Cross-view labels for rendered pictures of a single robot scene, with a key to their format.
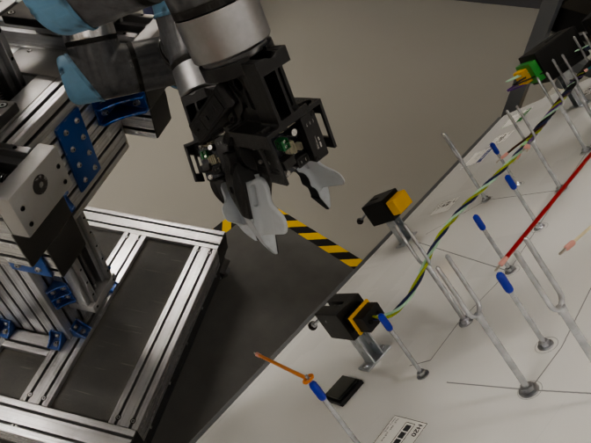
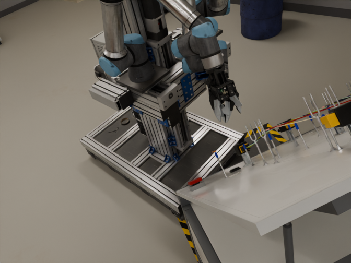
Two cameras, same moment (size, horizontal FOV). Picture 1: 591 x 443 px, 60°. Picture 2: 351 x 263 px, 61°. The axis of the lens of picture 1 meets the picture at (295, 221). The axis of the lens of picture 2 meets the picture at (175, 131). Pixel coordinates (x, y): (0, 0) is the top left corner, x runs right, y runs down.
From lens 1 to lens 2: 0.66 m
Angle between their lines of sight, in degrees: 27
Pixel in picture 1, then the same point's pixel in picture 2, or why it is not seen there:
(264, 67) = (217, 71)
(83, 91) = (187, 69)
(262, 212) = (217, 108)
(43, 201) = (170, 100)
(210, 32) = (206, 62)
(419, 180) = not seen: outside the picture
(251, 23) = (216, 60)
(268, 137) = (216, 88)
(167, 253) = (217, 138)
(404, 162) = not seen: outside the picture
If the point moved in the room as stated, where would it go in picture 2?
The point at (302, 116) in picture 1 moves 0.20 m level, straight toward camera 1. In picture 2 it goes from (227, 84) to (203, 120)
